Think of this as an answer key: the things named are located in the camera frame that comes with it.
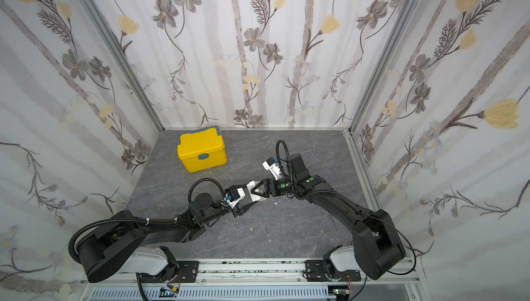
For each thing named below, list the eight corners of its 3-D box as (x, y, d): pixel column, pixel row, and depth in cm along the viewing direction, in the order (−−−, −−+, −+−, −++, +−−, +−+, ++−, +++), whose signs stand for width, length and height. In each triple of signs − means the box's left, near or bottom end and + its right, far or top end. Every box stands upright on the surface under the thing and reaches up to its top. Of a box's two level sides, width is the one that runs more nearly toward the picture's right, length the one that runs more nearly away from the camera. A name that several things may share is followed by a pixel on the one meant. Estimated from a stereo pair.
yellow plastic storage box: (186, 174, 102) (176, 156, 91) (188, 149, 113) (179, 130, 101) (227, 168, 105) (223, 150, 93) (226, 144, 115) (221, 125, 104)
